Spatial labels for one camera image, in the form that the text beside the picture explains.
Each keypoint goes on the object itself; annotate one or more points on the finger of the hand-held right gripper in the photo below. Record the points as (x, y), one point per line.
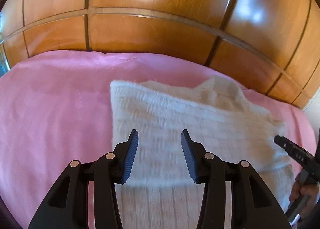
(295, 151)

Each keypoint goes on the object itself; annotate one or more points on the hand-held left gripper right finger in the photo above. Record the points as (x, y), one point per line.
(190, 154)

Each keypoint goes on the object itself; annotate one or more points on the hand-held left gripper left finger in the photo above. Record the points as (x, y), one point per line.
(131, 154)

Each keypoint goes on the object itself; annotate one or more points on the white knit sweater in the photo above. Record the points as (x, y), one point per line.
(175, 109)

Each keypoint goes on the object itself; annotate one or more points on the person's right hand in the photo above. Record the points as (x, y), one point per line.
(308, 192)

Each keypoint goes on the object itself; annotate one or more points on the pink bed blanket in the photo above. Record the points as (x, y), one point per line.
(50, 109)

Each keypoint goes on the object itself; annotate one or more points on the wooden wardrobe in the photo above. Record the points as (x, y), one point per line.
(150, 33)

